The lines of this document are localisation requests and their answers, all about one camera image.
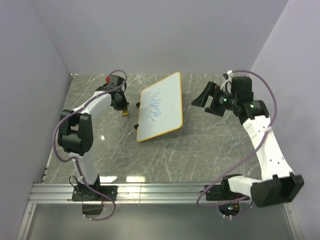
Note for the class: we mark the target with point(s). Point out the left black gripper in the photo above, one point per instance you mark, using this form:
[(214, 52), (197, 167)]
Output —
[(122, 106)]

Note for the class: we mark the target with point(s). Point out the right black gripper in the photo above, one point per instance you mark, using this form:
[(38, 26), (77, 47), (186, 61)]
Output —
[(212, 89)]

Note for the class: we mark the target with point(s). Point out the yellow black eraser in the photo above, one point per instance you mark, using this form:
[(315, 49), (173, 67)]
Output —
[(125, 112)]

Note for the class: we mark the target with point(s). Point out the yellow framed whiteboard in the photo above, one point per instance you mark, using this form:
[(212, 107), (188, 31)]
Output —
[(161, 108)]

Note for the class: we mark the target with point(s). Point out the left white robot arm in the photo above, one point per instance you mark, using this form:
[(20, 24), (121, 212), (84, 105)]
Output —
[(75, 135)]

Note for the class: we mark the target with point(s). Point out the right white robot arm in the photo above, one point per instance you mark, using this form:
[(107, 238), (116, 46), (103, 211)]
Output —
[(278, 184)]

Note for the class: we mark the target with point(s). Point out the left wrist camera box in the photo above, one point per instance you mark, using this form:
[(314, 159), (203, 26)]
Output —
[(113, 81)]

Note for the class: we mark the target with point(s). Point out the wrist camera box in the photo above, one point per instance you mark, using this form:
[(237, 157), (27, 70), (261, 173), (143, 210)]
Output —
[(241, 88), (113, 81)]

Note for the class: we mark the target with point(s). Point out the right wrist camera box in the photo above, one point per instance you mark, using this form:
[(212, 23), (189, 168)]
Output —
[(241, 88)]

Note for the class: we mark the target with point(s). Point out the aluminium front rail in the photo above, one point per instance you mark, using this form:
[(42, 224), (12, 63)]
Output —
[(127, 193)]

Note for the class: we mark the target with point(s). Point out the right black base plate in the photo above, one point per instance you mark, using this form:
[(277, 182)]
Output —
[(220, 193)]

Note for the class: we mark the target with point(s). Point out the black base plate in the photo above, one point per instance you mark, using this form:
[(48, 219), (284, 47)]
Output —
[(220, 193), (110, 192)]

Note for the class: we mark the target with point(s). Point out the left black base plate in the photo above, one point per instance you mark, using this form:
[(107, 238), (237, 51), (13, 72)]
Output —
[(110, 192)]

